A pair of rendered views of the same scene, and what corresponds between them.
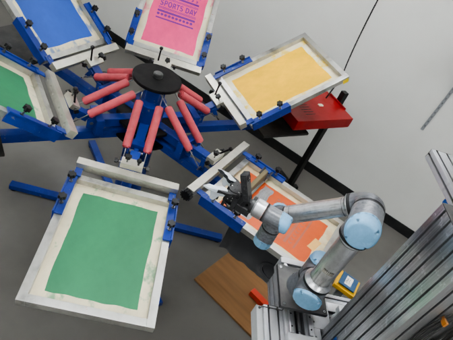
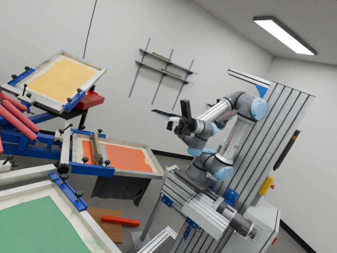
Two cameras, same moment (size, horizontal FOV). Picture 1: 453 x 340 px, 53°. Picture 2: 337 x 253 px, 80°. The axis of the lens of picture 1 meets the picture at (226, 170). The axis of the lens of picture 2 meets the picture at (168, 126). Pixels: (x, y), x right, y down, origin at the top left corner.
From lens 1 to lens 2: 132 cm
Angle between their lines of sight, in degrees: 47
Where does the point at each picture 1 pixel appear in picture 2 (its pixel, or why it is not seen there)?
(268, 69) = (50, 74)
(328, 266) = (237, 143)
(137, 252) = (66, 237)
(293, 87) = (76, 81)
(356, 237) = (260, 113)
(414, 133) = (126, 100)
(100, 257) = not seen: outside the picture
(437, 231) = (278, 95)
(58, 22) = not seen: outside the picture
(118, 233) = (31, 235)
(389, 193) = (123, 134)
